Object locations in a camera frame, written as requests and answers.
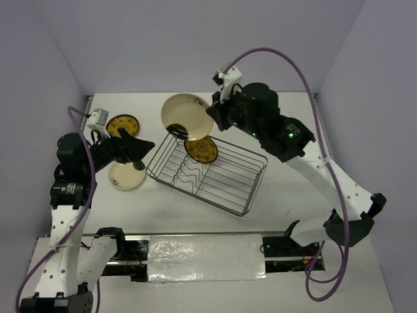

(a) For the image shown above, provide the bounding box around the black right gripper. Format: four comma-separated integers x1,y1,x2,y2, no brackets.
206,84,262,139

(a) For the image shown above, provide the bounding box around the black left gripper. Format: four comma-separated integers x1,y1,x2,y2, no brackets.
83,127,154,174

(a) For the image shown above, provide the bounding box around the cream floral plate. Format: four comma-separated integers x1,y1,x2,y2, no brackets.
160,93,214,142
109,162,146,191

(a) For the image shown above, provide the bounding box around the yellow patterned plate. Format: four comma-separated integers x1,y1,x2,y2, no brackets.
184,136,218,164
106,114,140,137

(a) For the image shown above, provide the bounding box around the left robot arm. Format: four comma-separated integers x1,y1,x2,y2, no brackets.
16,129,155,312

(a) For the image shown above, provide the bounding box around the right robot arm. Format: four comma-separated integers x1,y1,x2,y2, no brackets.
206,83,386,255

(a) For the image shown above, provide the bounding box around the silver foil tape patch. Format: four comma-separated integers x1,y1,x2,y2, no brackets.
147,234,266,282

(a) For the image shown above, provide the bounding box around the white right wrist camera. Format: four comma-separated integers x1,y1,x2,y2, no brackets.
212,66,242,103

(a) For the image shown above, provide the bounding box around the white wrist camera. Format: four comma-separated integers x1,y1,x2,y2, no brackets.
212,66,242,103
86,108,109,138

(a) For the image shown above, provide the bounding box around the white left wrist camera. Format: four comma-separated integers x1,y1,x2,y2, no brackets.
86,108,109,138

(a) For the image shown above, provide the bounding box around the black wire dish rack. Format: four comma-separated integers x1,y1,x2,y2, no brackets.
147,134,268,217

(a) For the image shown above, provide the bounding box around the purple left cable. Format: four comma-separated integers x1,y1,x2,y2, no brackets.
14,106,100,313

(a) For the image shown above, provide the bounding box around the metal base rail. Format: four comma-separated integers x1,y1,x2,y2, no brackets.
77,233,319,284

